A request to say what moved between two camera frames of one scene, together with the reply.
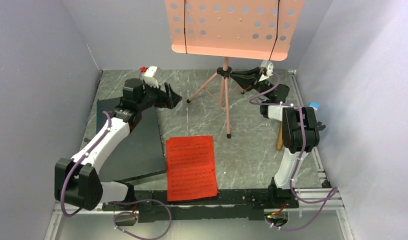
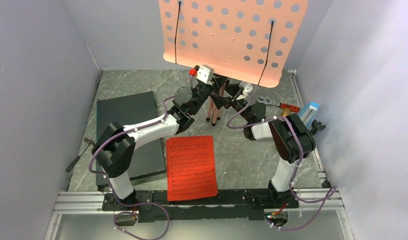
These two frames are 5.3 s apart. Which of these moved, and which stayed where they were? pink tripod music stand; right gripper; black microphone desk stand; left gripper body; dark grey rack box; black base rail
Moved: pink tripod music stand; right gripper; left gripper body
Stayed: dark grey rack box; black microphone desk stand; black base rail
